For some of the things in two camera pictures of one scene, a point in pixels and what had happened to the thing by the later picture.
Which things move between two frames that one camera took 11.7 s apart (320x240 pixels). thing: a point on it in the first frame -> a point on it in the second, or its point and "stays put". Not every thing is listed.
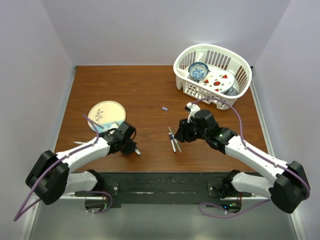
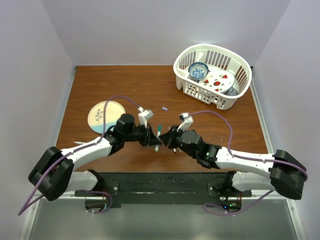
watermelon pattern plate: [220, 80] stays put
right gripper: [182, 134] -> [169, 138]
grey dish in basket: [231, 92] stays put
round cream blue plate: [104, 113] stays put
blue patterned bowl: [198, 70] stays put
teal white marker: [137, 152] -> [157, 147]
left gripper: [131, 148] -> [149, 138]
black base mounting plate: [119, 186] stays put
